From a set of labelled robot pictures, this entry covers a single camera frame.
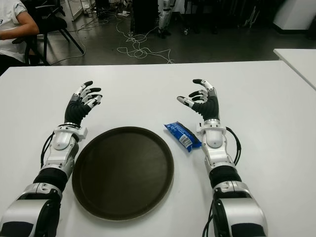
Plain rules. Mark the grey folding stand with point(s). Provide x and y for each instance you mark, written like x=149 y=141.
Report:
x=250 y=17

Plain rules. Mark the blue Oreo packet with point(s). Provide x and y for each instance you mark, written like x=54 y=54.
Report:
x=181 y=134

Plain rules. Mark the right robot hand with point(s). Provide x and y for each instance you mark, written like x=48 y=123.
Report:
x=209 y=108

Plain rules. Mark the seated person white shirt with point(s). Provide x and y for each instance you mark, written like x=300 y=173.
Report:
x=10 y=29

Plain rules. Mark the white black-based counter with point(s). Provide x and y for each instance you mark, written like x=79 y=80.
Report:
x=293 y=12

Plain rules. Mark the white side table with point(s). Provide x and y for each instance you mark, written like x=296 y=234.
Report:
x=298 y=61

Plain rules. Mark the black office chair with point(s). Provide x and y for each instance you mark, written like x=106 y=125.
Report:
x=53 y=22

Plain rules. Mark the round dark brown tray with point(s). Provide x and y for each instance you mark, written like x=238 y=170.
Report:
x=123 y=172

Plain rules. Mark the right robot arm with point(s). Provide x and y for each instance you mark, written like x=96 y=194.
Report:
x=214 y=138

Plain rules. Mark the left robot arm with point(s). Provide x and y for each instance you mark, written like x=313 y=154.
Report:
x=61 y=139

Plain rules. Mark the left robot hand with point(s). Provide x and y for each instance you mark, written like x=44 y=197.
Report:
x=76 y=111

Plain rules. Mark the black cabinet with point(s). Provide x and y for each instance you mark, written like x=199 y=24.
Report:
x=144 y=14

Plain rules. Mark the white panel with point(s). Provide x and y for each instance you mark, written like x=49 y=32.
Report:
x=75 y=8

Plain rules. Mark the white humanoid robot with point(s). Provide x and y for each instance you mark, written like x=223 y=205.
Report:
x=164 y=17

